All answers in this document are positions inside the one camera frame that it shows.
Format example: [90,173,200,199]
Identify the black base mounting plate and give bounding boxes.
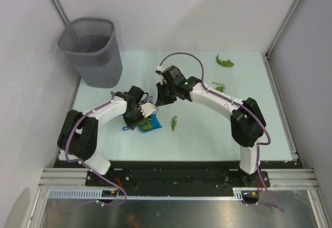
[53,159,305,190]

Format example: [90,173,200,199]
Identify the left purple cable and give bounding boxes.
[49,90,128,213]

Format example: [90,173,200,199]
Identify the green paper scrap centre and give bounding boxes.
[138,118,153,131]

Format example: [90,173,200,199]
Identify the green paper scrap far corner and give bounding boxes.
[216,54,234,68]

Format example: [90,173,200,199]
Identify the blue plastic dustpan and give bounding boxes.
[136,114,162,133]

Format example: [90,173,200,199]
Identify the green paper scrap right cluster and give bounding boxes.
[212,81,226,92]

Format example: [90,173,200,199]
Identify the grey mesh waste bin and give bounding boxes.
[58,18,122,89]

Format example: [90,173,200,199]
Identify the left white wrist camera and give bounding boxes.
[141,102,158,118]

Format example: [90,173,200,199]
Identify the long green scrap lower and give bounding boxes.
[171,116,177,131]

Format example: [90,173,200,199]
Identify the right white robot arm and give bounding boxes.
[156,65,266,187]

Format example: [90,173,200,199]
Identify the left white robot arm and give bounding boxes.
[57,86,146,187]

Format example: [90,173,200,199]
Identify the white slotted cable duct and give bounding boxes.
[48,189,250,201]

